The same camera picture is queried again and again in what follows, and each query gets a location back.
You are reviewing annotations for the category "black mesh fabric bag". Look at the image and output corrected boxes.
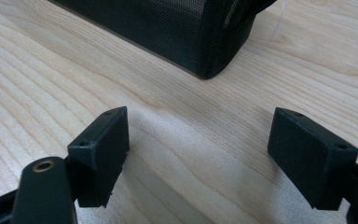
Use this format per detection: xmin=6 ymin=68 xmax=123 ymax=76
xmin=47 ymin=0 xmax=278 ymax=80

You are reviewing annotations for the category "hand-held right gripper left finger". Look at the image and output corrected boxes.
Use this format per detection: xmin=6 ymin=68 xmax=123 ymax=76
xmin=66 ymin=105 xmax=131 ymax=209

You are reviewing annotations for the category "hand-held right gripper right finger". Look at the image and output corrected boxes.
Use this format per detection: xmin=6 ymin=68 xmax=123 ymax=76
xmin=267 ymin=106 xmax=358 ymax=211

